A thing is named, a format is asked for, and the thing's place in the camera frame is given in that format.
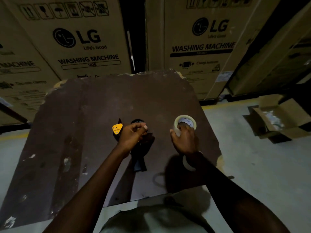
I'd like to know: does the person's right hand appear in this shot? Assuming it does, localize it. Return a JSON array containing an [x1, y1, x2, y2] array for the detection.
[[169, 123, 201, 156]]

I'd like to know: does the person's left hand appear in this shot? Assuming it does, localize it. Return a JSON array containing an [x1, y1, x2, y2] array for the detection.
[[116, 122, 149, 157]]

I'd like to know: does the clear tape roll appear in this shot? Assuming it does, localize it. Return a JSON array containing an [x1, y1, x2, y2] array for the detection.
[[174, 115, 197, 138]]

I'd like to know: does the yellow black tape dispenser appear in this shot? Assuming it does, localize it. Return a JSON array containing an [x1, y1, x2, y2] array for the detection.
[[111, 118, 156, 172]]

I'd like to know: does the person's left forearm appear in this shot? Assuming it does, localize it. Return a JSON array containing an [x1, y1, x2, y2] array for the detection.
[[42, 145, 132, 233]]

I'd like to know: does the person's right forearm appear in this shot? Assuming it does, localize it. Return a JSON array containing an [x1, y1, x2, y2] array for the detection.
[[187, 150, 291, 233]]

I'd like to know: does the small open cardboard box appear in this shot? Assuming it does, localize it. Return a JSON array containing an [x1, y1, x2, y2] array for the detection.
[[244, 93, 311, 143]]

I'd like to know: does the dark wooden pallet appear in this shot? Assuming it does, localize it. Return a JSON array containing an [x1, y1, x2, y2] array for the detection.
[[0, 122, 33, 134], [199, 93, 262, 105]]

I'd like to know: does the pale green ribbed shirt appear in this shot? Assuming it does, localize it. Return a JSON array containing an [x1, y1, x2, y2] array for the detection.
[[99, 204, 215, 233]]

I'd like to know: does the stack of large cardboard boxes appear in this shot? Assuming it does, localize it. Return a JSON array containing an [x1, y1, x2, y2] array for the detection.
[[0, 0, 311, 127]]

